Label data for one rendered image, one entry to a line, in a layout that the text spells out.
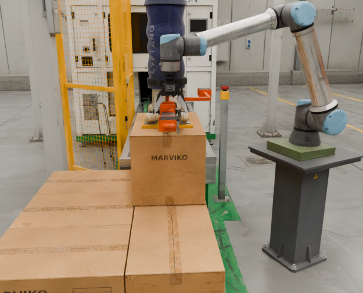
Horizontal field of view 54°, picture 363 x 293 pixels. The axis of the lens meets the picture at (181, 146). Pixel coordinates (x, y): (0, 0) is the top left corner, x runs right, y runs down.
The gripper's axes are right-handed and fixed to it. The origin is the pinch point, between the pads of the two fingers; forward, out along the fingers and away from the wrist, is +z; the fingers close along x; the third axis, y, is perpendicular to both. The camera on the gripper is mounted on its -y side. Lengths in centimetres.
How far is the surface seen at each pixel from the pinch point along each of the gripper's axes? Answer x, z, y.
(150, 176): 10.7, 35.8, 9.7
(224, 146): -50, 56, 130
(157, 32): 6, -38, 32
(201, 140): -16.4, 16.4, 9.4
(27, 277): 57, 53, -49
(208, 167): -29, 54, 74
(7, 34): 438, -49, 917
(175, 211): -2, 53, 3
